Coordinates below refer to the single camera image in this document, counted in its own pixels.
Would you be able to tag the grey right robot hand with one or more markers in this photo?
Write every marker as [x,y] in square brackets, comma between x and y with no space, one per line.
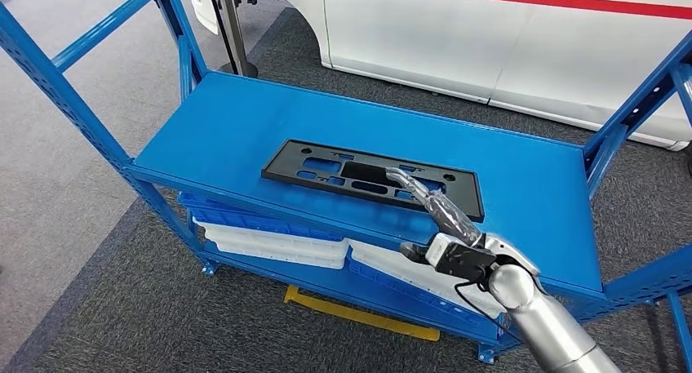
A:
[443,214]

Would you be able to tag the black plastic panel part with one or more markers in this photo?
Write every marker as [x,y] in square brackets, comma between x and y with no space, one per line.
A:
[281,168]

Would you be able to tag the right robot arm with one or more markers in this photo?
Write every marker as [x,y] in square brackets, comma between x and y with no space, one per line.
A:
[546,322]

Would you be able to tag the blue metal shelf rack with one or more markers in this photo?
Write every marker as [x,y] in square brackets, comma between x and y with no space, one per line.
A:
[216,127]

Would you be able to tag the yellow floor tape strip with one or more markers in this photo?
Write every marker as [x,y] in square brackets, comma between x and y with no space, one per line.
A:
[351,312]

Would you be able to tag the white car with red stripe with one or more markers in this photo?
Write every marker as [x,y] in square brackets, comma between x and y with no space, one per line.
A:
[432,40]

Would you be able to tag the silver stanchion pole with base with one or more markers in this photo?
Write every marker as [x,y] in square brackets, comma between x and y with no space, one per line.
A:
[233,24]

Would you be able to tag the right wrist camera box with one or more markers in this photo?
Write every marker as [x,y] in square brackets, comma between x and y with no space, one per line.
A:
[465,262]

